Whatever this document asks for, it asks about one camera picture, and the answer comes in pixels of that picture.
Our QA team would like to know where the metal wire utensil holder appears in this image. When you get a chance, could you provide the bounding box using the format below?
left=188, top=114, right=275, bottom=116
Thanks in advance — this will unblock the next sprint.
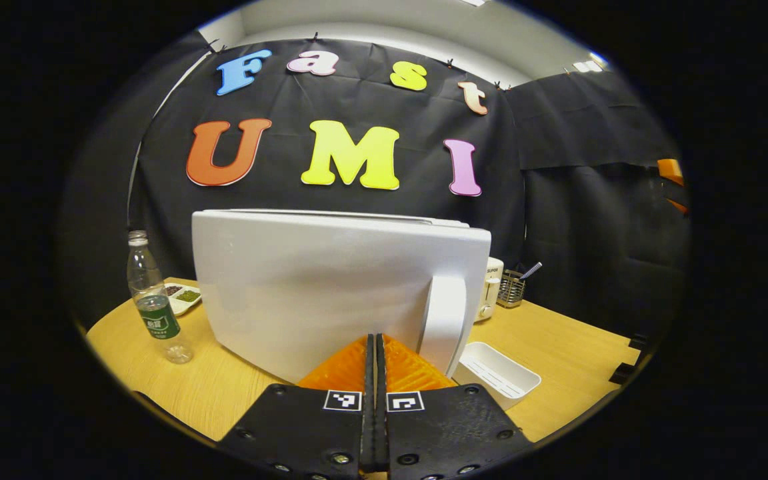
left=496, top=269, right=526, bottom=309

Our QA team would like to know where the black backdrop cloth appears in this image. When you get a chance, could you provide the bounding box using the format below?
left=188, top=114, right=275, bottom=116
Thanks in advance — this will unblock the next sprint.
left=64, top=33, right=691, bottom=341

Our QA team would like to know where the white microwave oven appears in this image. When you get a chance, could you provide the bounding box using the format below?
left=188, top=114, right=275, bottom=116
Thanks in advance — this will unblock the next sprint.
left=191, top=209, right=491, bottom=384

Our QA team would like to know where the white plastic tray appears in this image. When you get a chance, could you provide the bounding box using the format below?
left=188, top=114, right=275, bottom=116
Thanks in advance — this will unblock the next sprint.
left=452, top=341, right=542, bottom=411

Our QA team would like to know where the white toaster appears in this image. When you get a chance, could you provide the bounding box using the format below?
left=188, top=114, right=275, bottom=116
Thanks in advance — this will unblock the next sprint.
left=474, top=257, right=505, bottom=324

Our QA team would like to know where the clear plastic water bottle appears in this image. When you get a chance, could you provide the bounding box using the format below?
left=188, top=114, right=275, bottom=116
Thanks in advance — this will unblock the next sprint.
left=127, top=230, right=193, bottom=365

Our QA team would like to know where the white divided snack plate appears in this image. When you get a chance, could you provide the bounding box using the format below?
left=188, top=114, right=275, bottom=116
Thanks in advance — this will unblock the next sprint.
left=163, top=283, right=203, bottom=317

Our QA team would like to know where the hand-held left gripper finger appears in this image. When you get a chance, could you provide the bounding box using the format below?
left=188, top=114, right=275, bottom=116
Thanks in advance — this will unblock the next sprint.
left=217, top=333, right=376, bottom=480
left=375, top=333, right=533, bottom=480

